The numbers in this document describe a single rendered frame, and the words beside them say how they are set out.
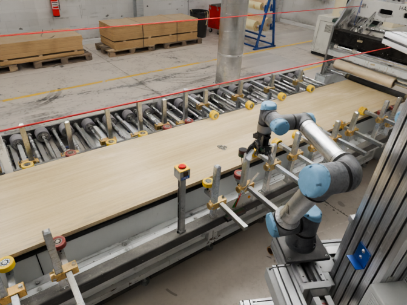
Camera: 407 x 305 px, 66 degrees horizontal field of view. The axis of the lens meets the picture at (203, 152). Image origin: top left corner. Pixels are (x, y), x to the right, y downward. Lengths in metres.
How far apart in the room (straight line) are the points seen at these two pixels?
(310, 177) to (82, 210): 1.39
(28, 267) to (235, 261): 1.61
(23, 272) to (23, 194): 0.49
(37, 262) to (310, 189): 1.55
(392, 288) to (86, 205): 1.63
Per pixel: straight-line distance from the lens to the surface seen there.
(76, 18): 8.86
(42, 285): 2.14
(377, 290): 1.45
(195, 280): 2.76
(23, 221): 2.12
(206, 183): 2.18
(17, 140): 3.05
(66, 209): 2.10
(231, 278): 2.80
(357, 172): 1.24
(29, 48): 7.34
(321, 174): 1.15
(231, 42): 5.97
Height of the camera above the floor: 2.28
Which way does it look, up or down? 33 degrees down
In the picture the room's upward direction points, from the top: 4 degrees clockwise
